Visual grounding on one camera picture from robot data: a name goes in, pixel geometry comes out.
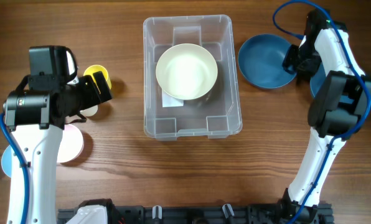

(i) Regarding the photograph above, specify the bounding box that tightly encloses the dark blue plate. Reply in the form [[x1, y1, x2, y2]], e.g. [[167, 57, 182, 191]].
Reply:
[[310, 64, 326, 98]]

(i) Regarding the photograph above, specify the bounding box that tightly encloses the yellow plastic cup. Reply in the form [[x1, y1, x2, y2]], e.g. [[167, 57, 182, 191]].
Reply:
[[83, 65, 112, 89]]

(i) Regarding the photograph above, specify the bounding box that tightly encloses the light blue bowl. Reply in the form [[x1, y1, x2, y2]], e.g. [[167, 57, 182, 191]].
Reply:
[[1, 146, 12, 177]]

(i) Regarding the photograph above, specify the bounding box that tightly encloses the pale green plastic cup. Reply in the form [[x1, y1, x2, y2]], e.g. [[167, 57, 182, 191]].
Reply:
[[80, 105, 98, 117]]

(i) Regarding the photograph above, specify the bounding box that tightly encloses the clear plastic storage container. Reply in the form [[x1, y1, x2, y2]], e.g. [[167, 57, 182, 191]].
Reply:
[[143, 14, 242, 141]]

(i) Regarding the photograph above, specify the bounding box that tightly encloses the white label in container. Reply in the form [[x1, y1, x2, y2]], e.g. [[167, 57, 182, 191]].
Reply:
[[162, 90, 184, 108]]

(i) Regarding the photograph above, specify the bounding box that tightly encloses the pink plastic bowl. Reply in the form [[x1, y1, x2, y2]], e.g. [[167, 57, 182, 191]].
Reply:
[[57, 124, 84, 163]]

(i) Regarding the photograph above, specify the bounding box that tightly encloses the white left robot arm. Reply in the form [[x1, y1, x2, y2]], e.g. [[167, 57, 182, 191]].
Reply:
[[0, 71, 113, 223]]

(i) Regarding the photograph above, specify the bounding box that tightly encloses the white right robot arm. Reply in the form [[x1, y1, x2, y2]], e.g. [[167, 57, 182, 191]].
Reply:
[[281, 16, 371, 222]]

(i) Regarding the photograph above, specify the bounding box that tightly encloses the cream white bowl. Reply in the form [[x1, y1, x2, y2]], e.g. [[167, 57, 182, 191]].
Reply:
[[156, 44, 218, 100]]

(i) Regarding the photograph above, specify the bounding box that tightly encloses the dark blue bowl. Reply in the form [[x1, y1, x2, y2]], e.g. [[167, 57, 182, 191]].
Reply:
[[238, 34, 296, 89]]

